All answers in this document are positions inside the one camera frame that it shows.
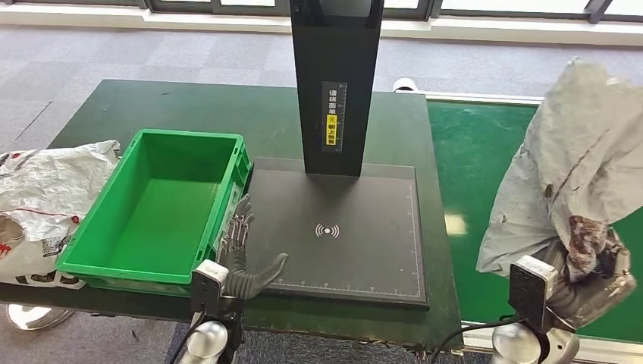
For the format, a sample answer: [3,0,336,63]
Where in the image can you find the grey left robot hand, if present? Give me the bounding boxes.
[217,194,290,301]

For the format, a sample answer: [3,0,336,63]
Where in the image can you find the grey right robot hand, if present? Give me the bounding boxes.
[544,228,638,330]

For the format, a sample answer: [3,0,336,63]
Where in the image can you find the grey poly parcel red stain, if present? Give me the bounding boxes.
[475,56,643,282]

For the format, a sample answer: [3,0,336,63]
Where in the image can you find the black inbound scanner machine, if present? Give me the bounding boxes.
[244,0,429,309]

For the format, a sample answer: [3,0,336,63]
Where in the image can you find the green conveyor belt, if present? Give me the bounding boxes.
[425,91,643,364]

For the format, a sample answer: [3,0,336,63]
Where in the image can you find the green plastic crate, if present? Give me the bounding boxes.
[55,128,252,298]

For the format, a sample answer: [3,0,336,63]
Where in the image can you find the black yellow label sticker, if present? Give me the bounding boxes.
[321,81,348,154]

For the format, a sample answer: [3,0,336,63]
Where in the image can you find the dark green table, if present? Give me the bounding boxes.
[0,78,463,351]

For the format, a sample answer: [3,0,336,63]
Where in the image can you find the chrome round stand base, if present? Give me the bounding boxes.
[5,303,75,331]

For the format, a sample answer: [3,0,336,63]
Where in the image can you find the white woven sack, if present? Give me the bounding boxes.
[0,140,121,290]

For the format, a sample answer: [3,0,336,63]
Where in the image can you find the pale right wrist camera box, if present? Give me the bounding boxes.
[508,255,559,333]

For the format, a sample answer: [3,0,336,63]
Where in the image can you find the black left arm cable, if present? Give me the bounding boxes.
[168,311,207,364]

